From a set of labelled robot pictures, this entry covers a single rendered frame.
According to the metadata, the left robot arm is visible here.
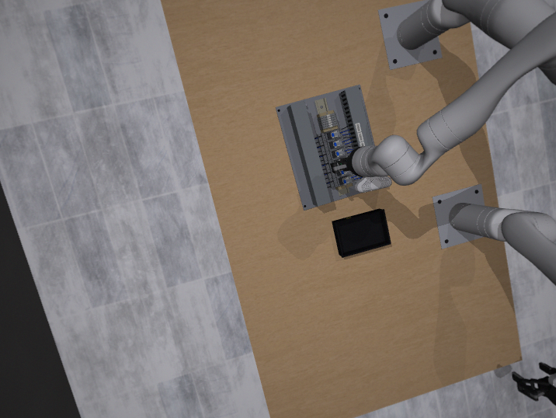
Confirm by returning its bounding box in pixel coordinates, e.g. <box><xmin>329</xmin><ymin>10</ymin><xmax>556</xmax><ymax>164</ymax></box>
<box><xmin>449</xmin><ymin>203</ymin><xmax>556</xmax><ymax>286</ymax></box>

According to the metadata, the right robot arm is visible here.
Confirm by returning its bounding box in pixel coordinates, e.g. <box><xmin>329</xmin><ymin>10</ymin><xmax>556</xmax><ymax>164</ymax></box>
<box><xmin>352</xmin><ymin>0</ymin><xmax>556</xmax><ymax>193</ymax></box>

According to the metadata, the grey relay panel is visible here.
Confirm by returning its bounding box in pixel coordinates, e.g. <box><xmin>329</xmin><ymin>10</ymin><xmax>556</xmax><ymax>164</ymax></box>
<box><xmin>276</xmin><ymin>85</ymin><xmax>375</xmax><ymax>211</ymax></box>

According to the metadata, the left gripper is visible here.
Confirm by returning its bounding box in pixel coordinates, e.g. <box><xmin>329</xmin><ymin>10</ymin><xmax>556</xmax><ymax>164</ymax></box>
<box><xmin>512</xmin><ymin>362</ymin><xmax>556</xmax><ymax>405</ymax></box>

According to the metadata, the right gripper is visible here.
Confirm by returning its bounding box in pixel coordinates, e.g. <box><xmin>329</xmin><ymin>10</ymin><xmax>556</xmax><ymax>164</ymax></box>
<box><xmin>330</xmin><ymin>147</ymin><xmax>361</xmax><ymax>176</ymax></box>

